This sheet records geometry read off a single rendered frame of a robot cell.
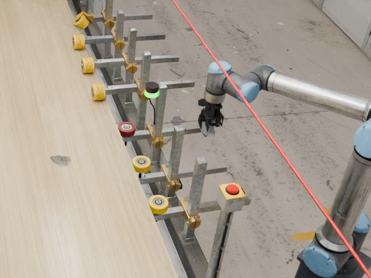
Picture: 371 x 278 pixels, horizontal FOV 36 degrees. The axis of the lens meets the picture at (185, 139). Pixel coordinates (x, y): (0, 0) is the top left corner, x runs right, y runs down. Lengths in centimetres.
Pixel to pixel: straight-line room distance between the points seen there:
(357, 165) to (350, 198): 15
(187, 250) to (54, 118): 86
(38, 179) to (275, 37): 373
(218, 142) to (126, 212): 198
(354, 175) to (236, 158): 198
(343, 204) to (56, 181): 112
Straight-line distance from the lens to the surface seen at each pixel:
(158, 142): 264
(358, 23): 589
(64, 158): 245
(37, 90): 288
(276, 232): 356
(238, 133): 423
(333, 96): 221
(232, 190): 190
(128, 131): 261
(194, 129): 275
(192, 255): 238
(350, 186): 214
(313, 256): 237
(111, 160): 245
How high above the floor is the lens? 250
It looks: 38 degrees down
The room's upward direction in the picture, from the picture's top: 9 degrees clockwise
